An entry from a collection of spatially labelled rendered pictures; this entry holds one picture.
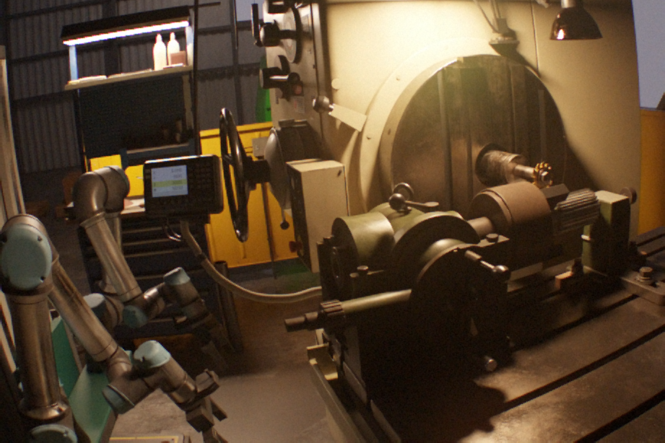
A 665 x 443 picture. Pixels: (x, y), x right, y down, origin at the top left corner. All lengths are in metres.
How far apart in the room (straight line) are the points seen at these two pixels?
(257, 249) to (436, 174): 3.07
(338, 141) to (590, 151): 0.87
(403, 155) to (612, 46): 0.93
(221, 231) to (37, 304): 3.22
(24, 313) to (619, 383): 1.12
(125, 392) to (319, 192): 0.65
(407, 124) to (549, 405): 0.73
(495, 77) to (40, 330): 1.21
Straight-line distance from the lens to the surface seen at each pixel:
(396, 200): 0.94
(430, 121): 1.28
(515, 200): 1.09
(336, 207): 1.22
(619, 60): 1.88
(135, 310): 1.56
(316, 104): 1.23
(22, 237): 1.01
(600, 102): 1.80
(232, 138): 1.33
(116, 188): 1.65
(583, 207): 1.26
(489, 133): 1.35
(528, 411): 0.91
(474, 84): 1.32
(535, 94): 1.46
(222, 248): 4.22
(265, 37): 1.53
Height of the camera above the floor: 1.56
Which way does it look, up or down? 9 degrees down
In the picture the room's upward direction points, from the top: 5 degrees counter-clockwise
